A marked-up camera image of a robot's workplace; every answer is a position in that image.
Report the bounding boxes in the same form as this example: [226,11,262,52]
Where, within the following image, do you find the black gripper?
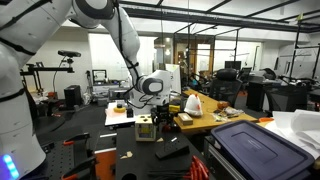
[150,102,176,133]

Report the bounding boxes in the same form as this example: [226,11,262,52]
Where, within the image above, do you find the white dome shaped object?
[183,93,204,117]

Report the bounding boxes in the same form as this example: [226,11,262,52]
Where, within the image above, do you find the brown round object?
[217,100,231,111]

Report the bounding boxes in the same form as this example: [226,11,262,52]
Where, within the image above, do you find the wooden shape sorter box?
[134,114,157,143]

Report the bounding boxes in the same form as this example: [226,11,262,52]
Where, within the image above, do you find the small rectangular box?
[177,112,194,126]

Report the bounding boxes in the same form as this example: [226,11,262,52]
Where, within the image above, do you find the black wedge hex key stand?
[154,135,191,160]

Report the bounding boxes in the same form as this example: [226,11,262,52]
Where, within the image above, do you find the black joystick device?
[125,107,135,119]

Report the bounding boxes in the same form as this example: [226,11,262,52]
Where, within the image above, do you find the wooden desk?
[172,88,260,135]

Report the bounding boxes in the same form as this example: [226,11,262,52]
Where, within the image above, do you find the yellow tape roll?
[113,105,127,114]

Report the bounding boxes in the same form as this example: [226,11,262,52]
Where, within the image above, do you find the white flat board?
[104,101,136,127]

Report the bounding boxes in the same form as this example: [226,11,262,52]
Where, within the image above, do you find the large white monitor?
[165,63,183,95]

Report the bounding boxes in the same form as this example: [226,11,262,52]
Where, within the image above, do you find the grey equipment unit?
[108,88,131,101]

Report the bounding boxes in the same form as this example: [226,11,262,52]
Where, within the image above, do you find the grey metal rack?
[202,134,244,180]

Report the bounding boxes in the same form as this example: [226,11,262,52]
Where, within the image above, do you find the clear plastic bag clutter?
[211,106,246,123]

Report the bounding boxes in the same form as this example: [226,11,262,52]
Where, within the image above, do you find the black office chair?
[208,68,244,108]
[264,84,310,113]

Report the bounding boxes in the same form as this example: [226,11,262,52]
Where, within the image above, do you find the black 3D printer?
[91,69,108,85]

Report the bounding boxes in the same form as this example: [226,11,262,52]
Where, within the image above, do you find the black monitor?
[224,60,242,71]

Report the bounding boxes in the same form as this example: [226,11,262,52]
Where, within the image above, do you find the black speaker box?
[63,84,83,109]

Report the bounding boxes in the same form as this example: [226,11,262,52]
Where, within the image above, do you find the dark blue bin lid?
[210,119,316,180]

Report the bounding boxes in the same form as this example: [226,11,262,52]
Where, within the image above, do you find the black cabinet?
[246,81,274,112]

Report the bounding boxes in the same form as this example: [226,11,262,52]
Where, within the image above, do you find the black optical breadboard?
[36,139,98,180]

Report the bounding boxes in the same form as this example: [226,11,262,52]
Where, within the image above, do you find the white paper sheets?
[264,109,320,160]

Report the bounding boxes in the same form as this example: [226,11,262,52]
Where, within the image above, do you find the black metal cage frame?
[116,0,320,83]

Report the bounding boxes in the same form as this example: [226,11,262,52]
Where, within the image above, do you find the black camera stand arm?
[19,57,75,95]

